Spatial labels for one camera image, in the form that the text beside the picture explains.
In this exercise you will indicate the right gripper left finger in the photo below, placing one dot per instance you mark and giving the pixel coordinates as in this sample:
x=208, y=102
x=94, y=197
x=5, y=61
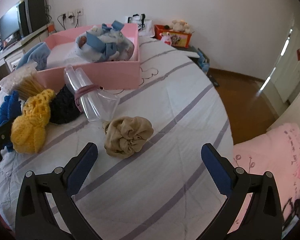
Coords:
x=46, y=208

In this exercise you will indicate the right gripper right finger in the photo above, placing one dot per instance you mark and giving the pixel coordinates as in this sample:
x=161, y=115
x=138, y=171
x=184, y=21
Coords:
x=263, y=218

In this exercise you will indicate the yellow crochet item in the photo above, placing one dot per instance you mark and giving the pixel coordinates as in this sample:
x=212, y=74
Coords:
x=28, y=132

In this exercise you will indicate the royal blue knitted item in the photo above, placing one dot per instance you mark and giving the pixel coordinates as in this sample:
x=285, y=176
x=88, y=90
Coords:
x=10, y=109

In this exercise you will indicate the navy knitted item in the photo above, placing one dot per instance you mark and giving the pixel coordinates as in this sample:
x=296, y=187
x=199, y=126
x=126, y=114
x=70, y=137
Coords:
x=63, y=107

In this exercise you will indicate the light blue fleece sock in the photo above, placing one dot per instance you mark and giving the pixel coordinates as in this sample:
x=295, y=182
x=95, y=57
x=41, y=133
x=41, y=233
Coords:
x=39, y=54

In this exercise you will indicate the clear plastic bag pink band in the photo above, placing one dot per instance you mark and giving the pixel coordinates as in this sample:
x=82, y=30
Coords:
x=90, y=99

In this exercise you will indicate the beige stocking ball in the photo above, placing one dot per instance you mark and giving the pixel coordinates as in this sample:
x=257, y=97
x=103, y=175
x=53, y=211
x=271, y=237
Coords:
x=126, y=136

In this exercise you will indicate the blue printed baby cloth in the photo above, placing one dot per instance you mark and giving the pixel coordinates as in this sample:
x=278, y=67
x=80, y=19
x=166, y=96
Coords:
x=104, y=43

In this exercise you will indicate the pink floral pillow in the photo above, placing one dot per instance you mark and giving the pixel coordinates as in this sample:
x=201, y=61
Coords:
x=277, y=151

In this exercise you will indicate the white desk with drawers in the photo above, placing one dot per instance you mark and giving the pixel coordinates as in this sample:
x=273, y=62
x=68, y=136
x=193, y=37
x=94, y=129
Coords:
x=10, y=57

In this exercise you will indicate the black computer monitor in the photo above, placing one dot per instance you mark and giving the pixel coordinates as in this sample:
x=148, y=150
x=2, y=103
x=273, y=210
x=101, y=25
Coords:
x=9, y=24

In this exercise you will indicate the orange capped bottle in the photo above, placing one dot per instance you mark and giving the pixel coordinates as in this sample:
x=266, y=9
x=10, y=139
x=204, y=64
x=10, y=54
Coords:
x=51, y=28

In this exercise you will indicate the black computer tower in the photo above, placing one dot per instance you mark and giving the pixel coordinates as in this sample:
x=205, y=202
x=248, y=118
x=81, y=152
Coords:
x=31, y=16

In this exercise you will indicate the black floor scale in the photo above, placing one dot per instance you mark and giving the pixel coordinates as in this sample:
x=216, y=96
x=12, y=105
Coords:
x=213, y=80

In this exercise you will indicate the blue carton beside bench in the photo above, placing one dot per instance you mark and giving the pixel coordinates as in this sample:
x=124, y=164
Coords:
x=203, y=61

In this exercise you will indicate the white black tote bag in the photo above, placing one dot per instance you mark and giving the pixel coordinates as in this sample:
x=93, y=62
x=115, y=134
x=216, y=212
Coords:
x=145, y=25

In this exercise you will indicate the pink heart plush toy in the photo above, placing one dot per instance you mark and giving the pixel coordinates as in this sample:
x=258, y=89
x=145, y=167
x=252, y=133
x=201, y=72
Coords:
x=166, y=38

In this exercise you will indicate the red toy storage box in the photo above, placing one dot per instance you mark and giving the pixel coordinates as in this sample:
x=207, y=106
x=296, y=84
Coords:
x=178, y=39

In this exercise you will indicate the beige plush toy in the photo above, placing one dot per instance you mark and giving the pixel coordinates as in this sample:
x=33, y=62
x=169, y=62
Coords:
x=180, y=26

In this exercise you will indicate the wall power outlets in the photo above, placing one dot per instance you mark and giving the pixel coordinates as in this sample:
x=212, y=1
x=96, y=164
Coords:
x=76, y=12

